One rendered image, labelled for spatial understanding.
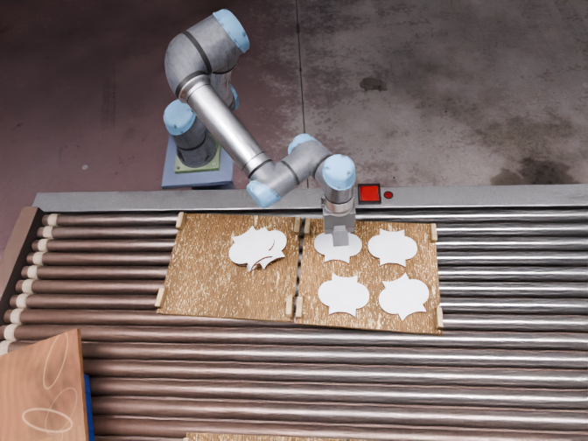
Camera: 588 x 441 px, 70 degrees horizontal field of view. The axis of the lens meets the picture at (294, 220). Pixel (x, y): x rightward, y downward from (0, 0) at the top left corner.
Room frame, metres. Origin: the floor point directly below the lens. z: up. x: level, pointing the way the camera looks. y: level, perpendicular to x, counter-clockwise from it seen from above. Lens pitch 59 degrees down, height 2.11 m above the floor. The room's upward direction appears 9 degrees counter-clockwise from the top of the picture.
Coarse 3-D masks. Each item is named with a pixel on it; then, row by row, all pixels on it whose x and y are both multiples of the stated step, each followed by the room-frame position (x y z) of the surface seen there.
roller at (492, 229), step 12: (48, 228) 0.83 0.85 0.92; (60, 228) 0.83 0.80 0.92; (72, 228) 0.82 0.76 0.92; (84, 228) 0.81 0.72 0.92; (96, 228) 0.80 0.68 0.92; (108, 228) 0.79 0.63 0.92; (120, 228) 0.79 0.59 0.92; (132, 228) 0.78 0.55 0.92; (144, 228) 0.77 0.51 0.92; (156, 228) 0.76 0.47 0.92; (168, 228) 0.75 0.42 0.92; (444, 228) 0.59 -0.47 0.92; (456, 228) 0.58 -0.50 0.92; (468, 228) 0.57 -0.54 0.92; (480, 228) 0.57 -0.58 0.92; (492, 228) 0.56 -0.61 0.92; (504, 228) 0.55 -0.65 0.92; (516, 228) 0.55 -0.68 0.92; (528, 228) 0.54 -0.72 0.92; (540, 228) 0.53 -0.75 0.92; (552, 228) 0.53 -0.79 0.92; (564, 228) 0.52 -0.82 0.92; (576, 228) 0.51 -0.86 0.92
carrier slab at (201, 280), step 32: (192, 224) 0.74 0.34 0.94; (224, 224) 0.72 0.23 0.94; (256, 224) 0.70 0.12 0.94; (288, 224) 0.69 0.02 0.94; (192, 256) 0.62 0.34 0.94; (224, 256) 0.61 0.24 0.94; (288, 256) 0.57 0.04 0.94; (192, 288) 0.52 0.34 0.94; (224, 288) 0.50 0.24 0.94; (256, 288) 0.48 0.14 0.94; (288, 288) 0.47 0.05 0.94; (288, 320) 0.37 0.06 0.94
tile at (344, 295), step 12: (336, 276) 0.47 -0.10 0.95; (324, 288) 0.44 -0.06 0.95; (336, 288) 0.44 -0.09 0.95; (348, 288) 0.43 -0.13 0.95; (360, 288) 0.43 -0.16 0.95; (324, 300) 0.41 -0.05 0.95; (336, 300) 0.40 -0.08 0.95; (348, 300) 0.39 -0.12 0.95; (360, 300) 0.39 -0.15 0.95; (336, 312) 0.37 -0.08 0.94; (348, 312) 0.36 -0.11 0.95
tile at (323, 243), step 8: (320, 240) 0.60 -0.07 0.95; (328, 240) 0.60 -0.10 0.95; (352, 240) 0.58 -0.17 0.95; (320, 248) 0.57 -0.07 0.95; (328, 248) 0.57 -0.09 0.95; (336, 248) 0.56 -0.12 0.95; (344, 248) 0.56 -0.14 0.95; (352, 248) 0.55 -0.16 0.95; (360, 248) 0.55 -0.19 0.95; (328, 256) 0.54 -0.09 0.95; (336, 256) 0.54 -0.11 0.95; (344, 256) 0.53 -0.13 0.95; (352, 256) 0.53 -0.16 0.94
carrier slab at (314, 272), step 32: (320, 224) 0.67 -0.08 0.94; (384, 224) 0.63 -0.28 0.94; (416, 224) 0.61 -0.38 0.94; (320, 256) 0.55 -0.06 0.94; (416, 256) 0.50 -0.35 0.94; (384, 288) 0.42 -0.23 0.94; (320, 320) 0.35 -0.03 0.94; (352, 320) 0.34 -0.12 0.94; (384, 320) 0.32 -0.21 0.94; (416, 320) 0.31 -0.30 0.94
